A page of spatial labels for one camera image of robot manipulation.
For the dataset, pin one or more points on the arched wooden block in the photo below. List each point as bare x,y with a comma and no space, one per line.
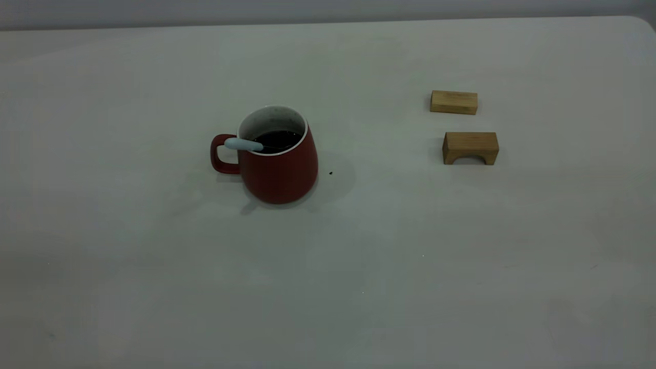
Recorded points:
471,143

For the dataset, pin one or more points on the red ceramic mug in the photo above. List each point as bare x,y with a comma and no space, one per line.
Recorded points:
279,174

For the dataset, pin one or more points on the flat wooden block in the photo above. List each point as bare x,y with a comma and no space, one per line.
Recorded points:
453,102

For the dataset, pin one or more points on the dark coffee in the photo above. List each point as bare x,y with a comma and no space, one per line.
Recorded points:
284,138

